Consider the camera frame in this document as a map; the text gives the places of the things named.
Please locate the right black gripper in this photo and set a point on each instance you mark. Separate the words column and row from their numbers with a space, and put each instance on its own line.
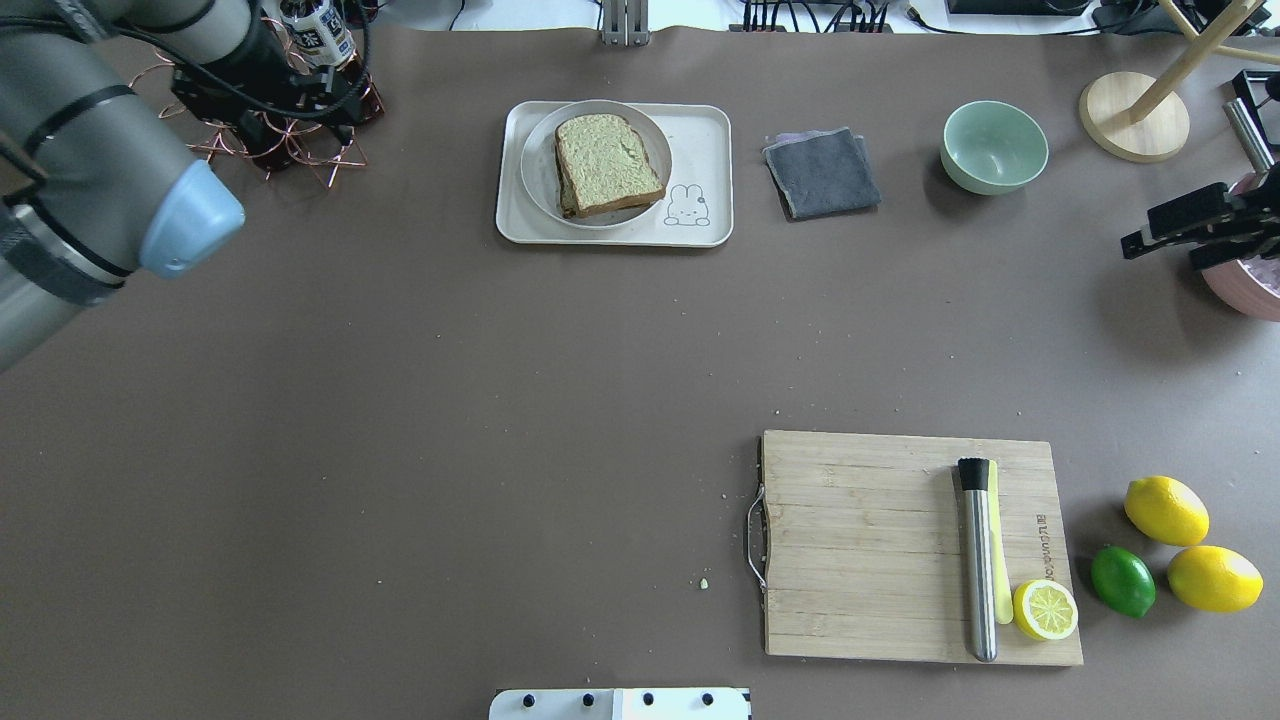
column 1262, row 222

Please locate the upper whole lemon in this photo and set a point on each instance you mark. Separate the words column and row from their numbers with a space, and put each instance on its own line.
column 1167, row 511

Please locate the steel scoop in bucket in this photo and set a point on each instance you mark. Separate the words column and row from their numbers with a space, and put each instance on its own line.
column 1249, row 135

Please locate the lower whole lemon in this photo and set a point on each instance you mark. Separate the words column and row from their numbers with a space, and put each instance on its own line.
column 1214, row 579

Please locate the grey folded cloth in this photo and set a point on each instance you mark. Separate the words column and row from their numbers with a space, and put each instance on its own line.
column 822, row 172

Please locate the plain bread slice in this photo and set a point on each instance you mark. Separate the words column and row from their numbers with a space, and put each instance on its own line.
column 607, row 162

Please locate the yellow plastic knife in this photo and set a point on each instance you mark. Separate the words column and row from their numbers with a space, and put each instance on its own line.
column 1004, row 610

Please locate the wooden cutting board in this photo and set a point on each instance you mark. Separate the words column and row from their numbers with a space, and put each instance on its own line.
column 864, row 554

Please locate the whole lemon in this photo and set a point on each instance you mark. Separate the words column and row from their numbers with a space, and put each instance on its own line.
column 1167, row 511
column 1214, row 579

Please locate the right tea bottle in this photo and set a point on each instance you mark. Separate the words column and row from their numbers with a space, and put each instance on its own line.
column 320, row 35

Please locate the mint green bowl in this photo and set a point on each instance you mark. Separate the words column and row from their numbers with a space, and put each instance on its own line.
column 990, row 148

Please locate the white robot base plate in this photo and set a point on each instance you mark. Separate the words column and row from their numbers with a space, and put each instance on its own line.
column 623, row 703

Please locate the pink ice bucket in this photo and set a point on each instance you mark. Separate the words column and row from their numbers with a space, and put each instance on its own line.
column 1250, row 286

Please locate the copper wire bottle rack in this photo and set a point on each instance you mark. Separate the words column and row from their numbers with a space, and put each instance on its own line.
column 267, row 147

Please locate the wooden stand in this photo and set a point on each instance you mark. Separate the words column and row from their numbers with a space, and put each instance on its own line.
column 1140, row 118

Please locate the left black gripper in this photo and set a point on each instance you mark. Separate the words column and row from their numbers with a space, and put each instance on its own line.
column 272, row 48

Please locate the green lime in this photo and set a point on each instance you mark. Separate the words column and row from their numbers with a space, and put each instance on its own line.
column 1123, row 581

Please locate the half lemon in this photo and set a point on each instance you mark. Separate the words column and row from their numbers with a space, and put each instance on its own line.
column 1044, row 610

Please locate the cream rabbit serving tray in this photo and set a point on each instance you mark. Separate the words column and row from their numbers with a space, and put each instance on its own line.
column 697, row 212

